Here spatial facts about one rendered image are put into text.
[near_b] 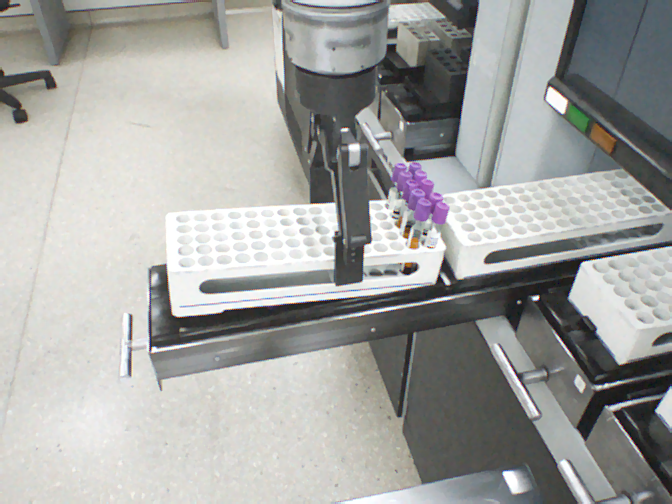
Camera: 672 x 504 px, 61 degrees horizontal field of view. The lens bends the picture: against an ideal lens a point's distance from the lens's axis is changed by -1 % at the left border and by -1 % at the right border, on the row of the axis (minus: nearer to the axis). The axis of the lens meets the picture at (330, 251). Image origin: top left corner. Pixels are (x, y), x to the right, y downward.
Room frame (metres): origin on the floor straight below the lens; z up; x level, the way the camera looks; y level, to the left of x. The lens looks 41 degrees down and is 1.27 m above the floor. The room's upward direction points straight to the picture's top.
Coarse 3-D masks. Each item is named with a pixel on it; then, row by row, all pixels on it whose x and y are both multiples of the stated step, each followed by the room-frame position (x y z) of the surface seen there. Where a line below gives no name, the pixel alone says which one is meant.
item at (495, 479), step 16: (448, 480) 0.23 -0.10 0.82; (464, 480) 0.23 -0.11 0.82; (480, 480) 0.23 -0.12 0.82; (496, 480) 0.23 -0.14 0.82; (512, 480) 0.23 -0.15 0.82; (528, 480) 0.23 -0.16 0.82; (368, 496) 0.22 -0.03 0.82; (384, 496) 0.22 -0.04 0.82; (400, 496) 0.22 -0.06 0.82; (416, 496) 0.22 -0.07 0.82; (432, 496) 0.22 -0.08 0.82; (448, 496) 0.22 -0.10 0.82; (464, 496) 0.22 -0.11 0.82; (480, 496) 0.22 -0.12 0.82; (496, 496) 0.22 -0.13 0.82; (512, 496) 0.22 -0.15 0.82; (528, 496) 0.22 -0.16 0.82
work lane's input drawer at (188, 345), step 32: (608, 256) 0.52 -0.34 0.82; (160, 288) 0.46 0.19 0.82; (416, 288) 0.46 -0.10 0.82; (448, 288) 0.47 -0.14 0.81; (480, 288) 0.48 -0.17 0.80; (512, 288) 0.48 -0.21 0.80; (544, 288) 0.49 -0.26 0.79; (128, 320) 0.47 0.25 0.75; (160, 320) 0.41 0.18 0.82; (192, 320) 0.43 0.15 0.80; (224, 320) 0.43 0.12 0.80; (256, 320) 0.42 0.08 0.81; (288, 320) 0.42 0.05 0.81; (320, 320) 0.43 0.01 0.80; (352, 320) 0.43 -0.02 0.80; (384, 320) 0.44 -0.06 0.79; (416, 320) 0.45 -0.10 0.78; (448, 320) 0.46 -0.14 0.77; (128, 352) 0.42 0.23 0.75; (160, 352) 0.38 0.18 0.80; (192, 352) 0.39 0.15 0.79; (224, 352) 0.40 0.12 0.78; (256, 352) 0.41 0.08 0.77; (288, 352) 0.41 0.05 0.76; (160, 384) 0.38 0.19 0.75
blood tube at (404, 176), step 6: (402, 174) 0.54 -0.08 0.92; (408, 174) 0.54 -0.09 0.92; (402, 180) 0.53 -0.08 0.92; (396, 186) 0.54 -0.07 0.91; (402, 186) 0.53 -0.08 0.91; (396, 192) 0.54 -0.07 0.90; (396, 198) 0.53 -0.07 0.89; (402, 198) 0.53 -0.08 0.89; (396, 204) 0.53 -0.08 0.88; (396, 210) 0.53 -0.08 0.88; (396, 216) 0.53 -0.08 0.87
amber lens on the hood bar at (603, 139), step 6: (594, 126) 0.53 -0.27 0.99; (594, 132) 0.53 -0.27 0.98; (600, 132) 0.52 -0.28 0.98; (606, 132) 0.51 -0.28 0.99; (594, 138) 0.53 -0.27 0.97; (600, 138) 0.52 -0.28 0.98; (606, 138) 0.51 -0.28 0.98; (612, 138) 0.50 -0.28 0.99; (600, 144) 0.51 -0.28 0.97; (606, 144) 0.51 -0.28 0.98; (612, 144) 0.50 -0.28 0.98; (606, 150) 0.50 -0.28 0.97
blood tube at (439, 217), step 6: (438, 204) 0.48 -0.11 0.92; (444, 204) 0.49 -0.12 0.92; (438, 210) 0.48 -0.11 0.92; (444, 210) 0.47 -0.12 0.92; (432, 216) 0.48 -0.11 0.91; (438, 216) 0.47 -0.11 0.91; (444, 216) 0.47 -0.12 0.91; (432, 222) 0.48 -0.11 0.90; (438, 222) 0.47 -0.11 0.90; (444, 222) 0.48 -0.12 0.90; (432, 228) 0.48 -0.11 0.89; (438, 228) 0.48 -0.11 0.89; (432, 234) 0.48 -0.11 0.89; (438, 234) 0.48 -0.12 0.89; (426, 240) 0.48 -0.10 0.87; (432, 240) 0.48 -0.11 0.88; (426, 246) 0.48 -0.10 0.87; (432, 246) 0.47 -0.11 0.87
